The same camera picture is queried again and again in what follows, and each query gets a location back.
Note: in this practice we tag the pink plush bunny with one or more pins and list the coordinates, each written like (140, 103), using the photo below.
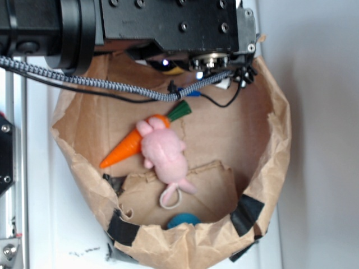
(163, 151)

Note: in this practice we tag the blue ball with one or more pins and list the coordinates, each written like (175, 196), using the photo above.
(183, 218)

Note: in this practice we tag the aluminium frame rail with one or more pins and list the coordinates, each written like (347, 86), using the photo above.
(14, 209)

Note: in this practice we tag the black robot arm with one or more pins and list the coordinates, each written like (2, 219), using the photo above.
(64, 32)

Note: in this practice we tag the yellow green sponge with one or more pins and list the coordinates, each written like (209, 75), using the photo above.
(166, 67)

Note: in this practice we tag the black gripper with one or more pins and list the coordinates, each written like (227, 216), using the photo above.
(199, 36)

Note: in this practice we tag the black mounting bracket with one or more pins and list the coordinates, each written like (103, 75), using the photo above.
(6, 154)

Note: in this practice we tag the orange plastic toy carrot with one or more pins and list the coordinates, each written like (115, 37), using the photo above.
(130, 145)

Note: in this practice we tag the brown paper bag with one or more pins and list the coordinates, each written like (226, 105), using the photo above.
(238, 151)

